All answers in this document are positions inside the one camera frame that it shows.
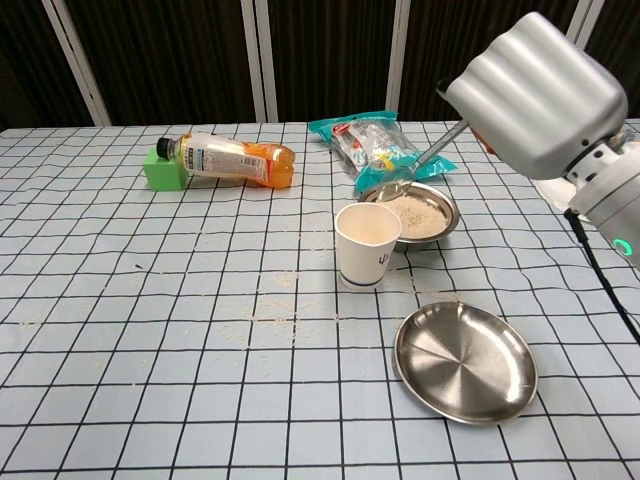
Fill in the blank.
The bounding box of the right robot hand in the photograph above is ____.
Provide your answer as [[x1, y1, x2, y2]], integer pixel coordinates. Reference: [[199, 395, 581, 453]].
[[435, 10, 629, 182]]

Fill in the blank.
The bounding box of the metal spoon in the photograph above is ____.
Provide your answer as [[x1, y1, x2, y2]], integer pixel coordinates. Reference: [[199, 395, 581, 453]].
[[377, 119, 472, 203]]

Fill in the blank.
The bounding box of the metal bowl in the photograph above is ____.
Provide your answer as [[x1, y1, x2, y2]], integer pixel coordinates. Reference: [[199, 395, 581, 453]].
[[357, 180, 461, 253]]

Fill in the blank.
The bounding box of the white paper cup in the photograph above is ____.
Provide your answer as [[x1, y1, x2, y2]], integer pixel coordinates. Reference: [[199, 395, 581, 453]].
[[334, 202, 403, 292]]

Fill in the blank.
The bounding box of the metal plate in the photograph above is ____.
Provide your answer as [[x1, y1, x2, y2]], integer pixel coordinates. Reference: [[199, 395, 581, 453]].
[[393, 302, 539, 426]]

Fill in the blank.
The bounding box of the teal snack bag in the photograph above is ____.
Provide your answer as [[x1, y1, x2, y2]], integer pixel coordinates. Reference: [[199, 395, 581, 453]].
[[307, 110, 459, 196]]

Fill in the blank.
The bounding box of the orange drink bottle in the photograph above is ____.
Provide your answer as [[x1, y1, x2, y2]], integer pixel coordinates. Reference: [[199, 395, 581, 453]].
[[156, 131, 296, 190]]

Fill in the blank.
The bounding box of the green block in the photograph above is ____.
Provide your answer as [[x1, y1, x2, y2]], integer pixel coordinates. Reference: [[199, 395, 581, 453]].
[[142, 147, 186, 193]]

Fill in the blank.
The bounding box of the blue checked tablecloth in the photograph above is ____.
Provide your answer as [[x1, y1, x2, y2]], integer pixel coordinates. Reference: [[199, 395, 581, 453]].
[[0, 118, 640, 480]]

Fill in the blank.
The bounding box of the white frame post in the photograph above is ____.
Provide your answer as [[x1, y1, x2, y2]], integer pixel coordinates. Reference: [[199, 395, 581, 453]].
[[384, 0, 408, 114], [41, 0, 113, 127], [240, 0, 279, 124], [567, 0, 592, 51]]

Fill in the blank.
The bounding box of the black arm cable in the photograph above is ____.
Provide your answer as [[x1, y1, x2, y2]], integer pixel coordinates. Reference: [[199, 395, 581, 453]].
[[563, 208, 640, 347]]

